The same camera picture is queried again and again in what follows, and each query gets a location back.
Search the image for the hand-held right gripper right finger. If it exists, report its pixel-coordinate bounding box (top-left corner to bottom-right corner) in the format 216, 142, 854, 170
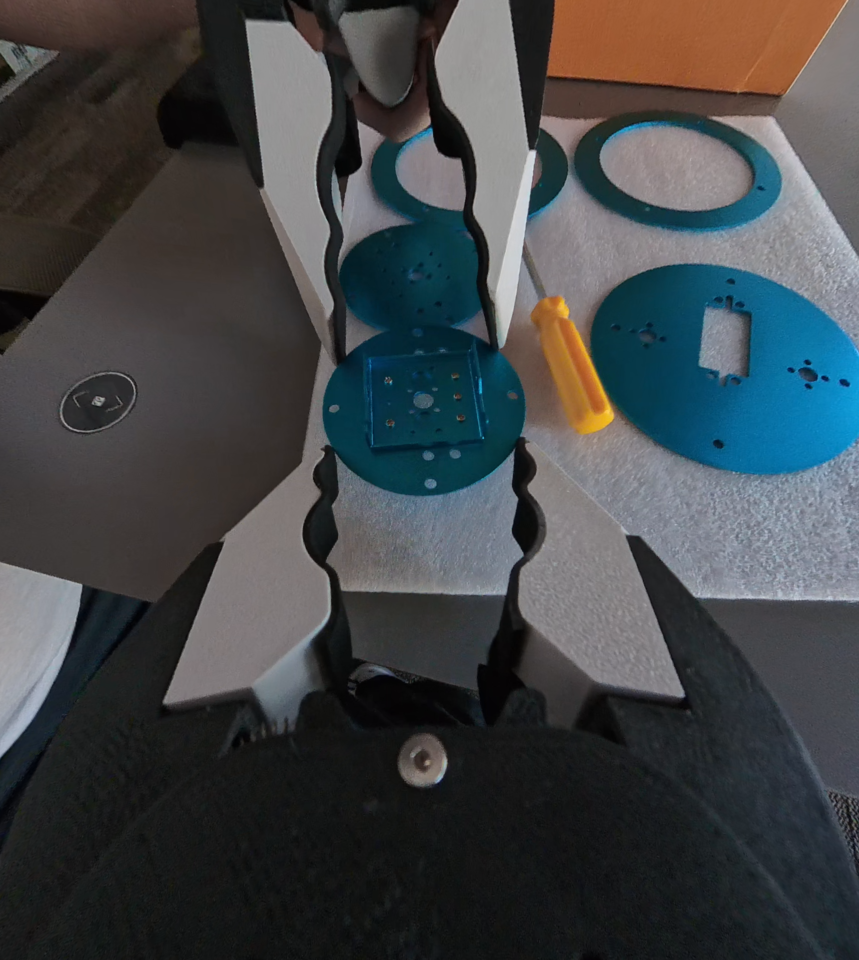
478, 438, 689, 729

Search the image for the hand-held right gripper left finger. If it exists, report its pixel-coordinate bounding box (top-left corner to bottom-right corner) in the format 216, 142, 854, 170
161, 446, 352, 725

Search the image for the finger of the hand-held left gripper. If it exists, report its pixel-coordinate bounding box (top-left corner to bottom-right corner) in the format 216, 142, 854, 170
245, 15, 363, 357
428, 0, 542, 350

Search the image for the small blue round plate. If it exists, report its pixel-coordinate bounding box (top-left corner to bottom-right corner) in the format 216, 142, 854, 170
322, 324, 527, 496
339, 222, 485, 331

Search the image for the blue square metal bracket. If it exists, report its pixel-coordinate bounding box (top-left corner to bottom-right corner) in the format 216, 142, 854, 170
363, 346, 489, 453

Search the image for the yellow handled screwdriver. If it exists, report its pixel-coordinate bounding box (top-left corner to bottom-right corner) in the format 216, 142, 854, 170
521, 243, 616, 436

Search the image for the round black desk control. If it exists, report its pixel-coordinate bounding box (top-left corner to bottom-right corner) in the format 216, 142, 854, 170
59, 371, 138, 434

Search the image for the white foam sheet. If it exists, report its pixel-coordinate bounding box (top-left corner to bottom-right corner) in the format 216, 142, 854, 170
317, 112, 859, 605

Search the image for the orange cardboard box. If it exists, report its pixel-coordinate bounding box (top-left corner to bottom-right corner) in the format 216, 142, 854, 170
542, 0, 851, 97

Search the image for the large blue oval plate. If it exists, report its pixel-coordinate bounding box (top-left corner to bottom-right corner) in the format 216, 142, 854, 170
590, 264, 859, 475

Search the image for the person's white shirt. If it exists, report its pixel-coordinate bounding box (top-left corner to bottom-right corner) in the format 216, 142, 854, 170
0, 322, 86, 807

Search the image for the blue metal ring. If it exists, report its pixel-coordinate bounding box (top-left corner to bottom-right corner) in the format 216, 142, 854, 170
574, 111, 785, 230
371, 123, 569, 226

